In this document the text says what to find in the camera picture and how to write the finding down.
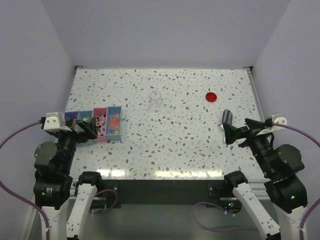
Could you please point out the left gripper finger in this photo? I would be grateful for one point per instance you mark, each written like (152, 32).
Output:
(89, 128)
(73, 124)

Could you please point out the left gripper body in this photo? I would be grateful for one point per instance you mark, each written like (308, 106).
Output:
(70, 138)

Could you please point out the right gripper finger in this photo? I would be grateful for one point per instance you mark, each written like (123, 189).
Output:
(254, 124)
(231, 133)

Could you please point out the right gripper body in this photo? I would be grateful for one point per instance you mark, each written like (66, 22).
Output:
(254, 141)

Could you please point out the metal candy scoop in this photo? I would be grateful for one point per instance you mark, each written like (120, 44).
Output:
(227, 117)

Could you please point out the four-compartment candy tray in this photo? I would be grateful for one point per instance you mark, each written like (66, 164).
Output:
(108, 122)

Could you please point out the clear plastic jar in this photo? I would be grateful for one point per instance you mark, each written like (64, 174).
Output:
(155, 100)

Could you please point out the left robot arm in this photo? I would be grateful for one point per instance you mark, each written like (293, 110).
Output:
(53, 182)

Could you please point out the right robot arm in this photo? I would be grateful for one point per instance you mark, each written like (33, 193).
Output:
(280, 167)

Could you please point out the star candies pile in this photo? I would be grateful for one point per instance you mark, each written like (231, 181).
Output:
(114, 124)

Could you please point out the lollipops pile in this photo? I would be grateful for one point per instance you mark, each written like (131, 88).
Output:
(101, 125)

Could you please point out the red jar lid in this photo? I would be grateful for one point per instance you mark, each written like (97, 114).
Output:
(211, 97)

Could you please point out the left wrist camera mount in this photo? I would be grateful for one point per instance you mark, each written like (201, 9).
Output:
(55, 122)

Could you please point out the aluminium frame rail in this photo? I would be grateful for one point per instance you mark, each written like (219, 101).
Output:
(258, 185)

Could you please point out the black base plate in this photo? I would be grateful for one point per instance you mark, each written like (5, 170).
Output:
(166, 192)

